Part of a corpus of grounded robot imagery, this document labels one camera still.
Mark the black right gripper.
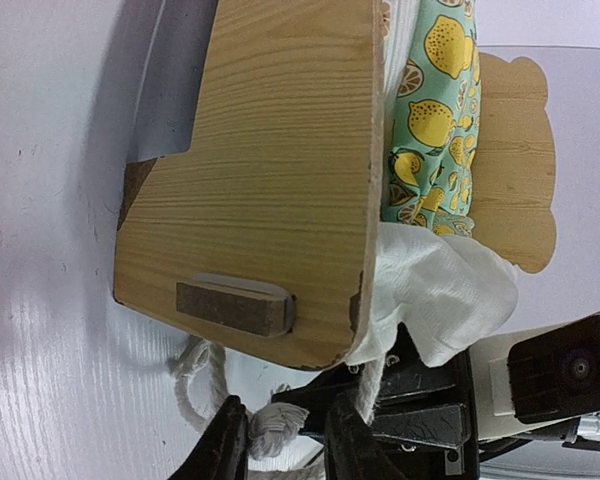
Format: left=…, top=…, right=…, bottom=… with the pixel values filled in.
left=272, top=326, right=480, bottom=475

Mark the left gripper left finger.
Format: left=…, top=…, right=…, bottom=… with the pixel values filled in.
left=169, top=395, right=248, bottom=480

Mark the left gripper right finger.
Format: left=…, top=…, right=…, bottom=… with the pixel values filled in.
left=324, top=397, right=405, bottom=480

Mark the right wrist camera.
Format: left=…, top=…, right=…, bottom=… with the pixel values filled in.
left=469, top=311, right=600, bottom=441

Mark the wooden pet bed frame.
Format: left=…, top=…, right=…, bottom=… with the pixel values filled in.
left=113, top=1, right=556, bottom=370

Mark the lemon print bed cushion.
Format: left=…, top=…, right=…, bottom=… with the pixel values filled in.
left=345, top=1, right=519, bottom=422

